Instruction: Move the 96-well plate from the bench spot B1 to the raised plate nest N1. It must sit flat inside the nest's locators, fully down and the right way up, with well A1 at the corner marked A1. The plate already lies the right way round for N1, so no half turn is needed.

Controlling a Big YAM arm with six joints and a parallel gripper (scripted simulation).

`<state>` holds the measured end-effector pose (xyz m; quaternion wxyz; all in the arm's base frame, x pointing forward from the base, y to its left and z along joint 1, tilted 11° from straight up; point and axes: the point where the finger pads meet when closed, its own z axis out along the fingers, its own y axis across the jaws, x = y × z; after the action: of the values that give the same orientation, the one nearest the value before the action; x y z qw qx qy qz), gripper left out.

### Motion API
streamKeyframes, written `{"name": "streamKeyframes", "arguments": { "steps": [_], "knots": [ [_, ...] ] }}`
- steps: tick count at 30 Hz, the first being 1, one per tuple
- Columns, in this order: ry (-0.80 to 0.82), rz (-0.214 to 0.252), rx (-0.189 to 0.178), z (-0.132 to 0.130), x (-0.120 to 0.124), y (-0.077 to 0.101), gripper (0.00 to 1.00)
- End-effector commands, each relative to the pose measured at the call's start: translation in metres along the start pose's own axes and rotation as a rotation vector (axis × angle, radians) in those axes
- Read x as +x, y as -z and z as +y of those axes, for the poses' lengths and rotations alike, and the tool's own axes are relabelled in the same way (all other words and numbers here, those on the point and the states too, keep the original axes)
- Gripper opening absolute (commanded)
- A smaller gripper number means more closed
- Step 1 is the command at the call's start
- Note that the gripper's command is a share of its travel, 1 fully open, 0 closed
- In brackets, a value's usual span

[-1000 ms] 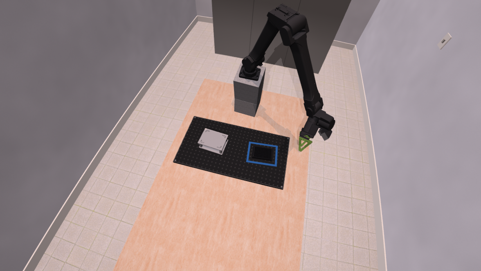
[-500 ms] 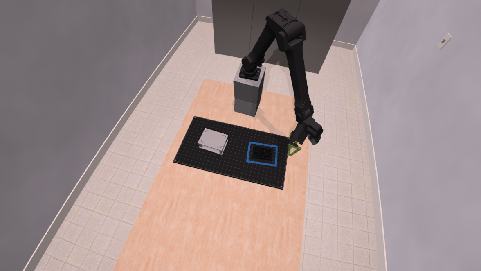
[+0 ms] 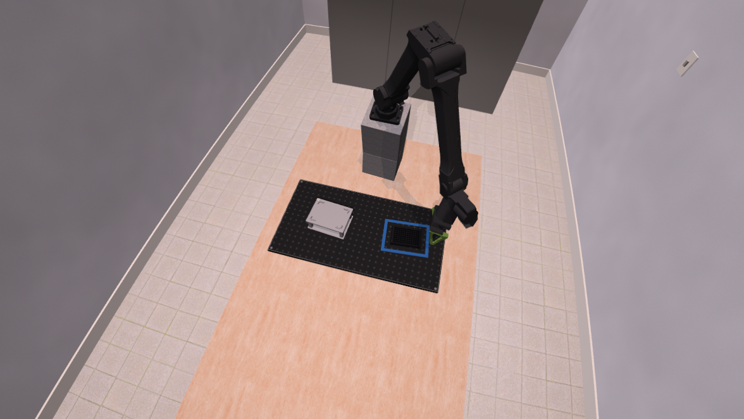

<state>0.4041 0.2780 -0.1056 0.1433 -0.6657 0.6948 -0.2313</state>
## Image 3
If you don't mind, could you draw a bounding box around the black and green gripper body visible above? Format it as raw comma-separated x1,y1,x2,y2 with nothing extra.
430,202,452,235

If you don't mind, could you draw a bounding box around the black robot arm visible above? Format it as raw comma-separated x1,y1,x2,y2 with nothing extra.
369,21,478,229

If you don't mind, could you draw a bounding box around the blue tape outline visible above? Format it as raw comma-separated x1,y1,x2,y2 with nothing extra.
381,219,430,258

